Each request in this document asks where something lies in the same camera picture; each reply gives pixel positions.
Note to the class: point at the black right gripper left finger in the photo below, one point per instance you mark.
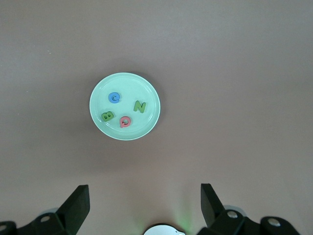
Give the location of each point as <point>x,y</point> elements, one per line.
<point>71,213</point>

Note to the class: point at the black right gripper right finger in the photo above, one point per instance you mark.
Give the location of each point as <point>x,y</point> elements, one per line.
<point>215,215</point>

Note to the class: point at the green letter B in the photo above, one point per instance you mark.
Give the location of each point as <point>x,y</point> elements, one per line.
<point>103,117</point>

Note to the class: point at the pink letter Q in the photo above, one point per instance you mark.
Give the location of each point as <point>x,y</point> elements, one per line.
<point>121,121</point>

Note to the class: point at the blue letter C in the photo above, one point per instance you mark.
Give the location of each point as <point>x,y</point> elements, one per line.
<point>110,98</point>

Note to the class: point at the green letter N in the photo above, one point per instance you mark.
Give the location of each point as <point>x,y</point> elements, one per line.
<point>140,107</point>

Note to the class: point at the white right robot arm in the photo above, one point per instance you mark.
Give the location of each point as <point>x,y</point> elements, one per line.
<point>161,231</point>

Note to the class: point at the light green plate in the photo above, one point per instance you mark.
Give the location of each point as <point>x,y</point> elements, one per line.
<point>132,85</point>

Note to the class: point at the brown table mat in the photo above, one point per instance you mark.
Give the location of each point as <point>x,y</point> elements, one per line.
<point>220,73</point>

